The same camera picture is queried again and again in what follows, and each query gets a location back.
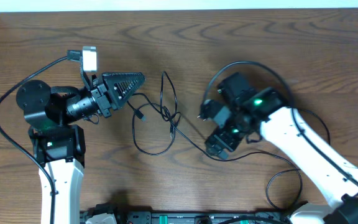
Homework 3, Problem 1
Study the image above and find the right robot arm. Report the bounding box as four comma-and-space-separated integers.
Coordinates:
200, 73, 358, 223

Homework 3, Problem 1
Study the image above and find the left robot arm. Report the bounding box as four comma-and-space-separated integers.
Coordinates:
16, 72, 145, 223

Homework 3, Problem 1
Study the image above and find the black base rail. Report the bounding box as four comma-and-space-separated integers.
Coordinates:
80, 203, 289, 224

